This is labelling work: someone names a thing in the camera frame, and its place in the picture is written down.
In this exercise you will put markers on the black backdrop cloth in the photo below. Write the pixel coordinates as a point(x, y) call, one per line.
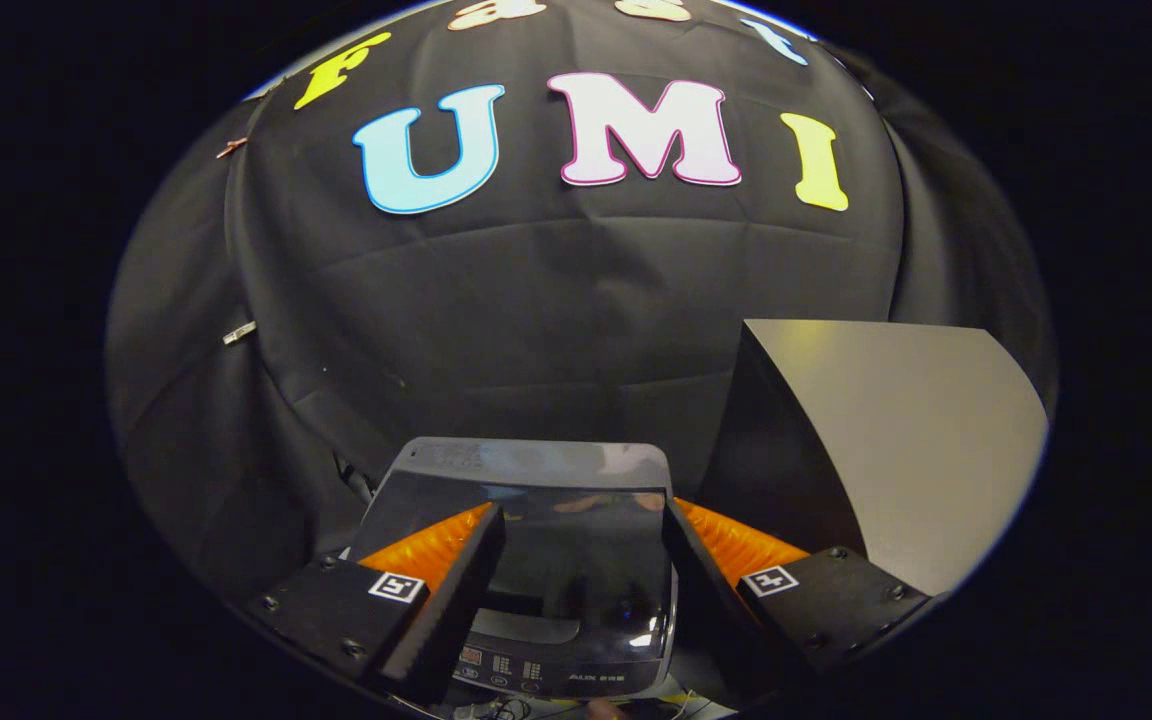
point(536, 300)

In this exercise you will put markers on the copper clip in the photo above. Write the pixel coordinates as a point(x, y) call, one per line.
point(231, 148)

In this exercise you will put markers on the silver clip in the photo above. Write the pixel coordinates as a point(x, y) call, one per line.
point(239, 332)

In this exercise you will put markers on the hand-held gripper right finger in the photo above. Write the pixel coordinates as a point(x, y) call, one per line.
point(711, 600)

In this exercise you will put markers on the grey washing machine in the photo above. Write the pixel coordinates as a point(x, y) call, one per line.
point(556, 682)

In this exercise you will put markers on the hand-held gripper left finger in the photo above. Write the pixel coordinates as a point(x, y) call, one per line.
point(456, 600)

